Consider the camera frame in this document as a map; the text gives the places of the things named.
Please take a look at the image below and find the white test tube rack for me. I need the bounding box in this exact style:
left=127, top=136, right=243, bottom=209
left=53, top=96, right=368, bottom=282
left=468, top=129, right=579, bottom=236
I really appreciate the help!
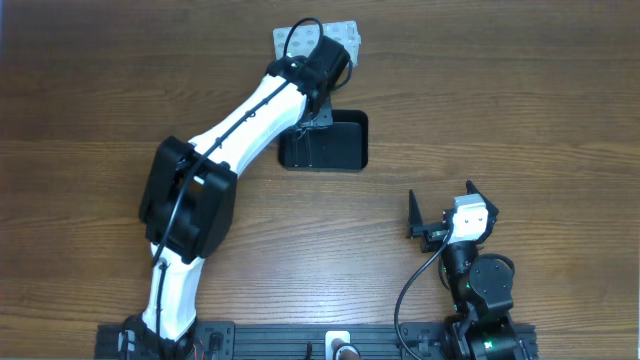
left=272, top=20, right=362, bottom=66

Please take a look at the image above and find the mounting rail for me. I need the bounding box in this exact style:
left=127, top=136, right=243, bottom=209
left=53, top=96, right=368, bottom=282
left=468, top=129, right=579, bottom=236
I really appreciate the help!
left=94, top=321, right=540, bottom=360

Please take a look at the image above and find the black tray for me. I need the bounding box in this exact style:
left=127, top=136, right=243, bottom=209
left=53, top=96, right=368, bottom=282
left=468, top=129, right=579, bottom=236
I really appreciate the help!
left=277, top=108, right=370, bottom=174

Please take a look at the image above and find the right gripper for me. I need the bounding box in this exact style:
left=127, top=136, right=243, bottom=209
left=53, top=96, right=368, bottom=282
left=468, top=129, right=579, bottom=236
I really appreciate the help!
left=407, top=179, right=500, bottom=253

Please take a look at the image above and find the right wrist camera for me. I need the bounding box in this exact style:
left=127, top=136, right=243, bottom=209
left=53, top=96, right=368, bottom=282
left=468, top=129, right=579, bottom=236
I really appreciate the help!
left=452, top=193, right=490, bottom=245

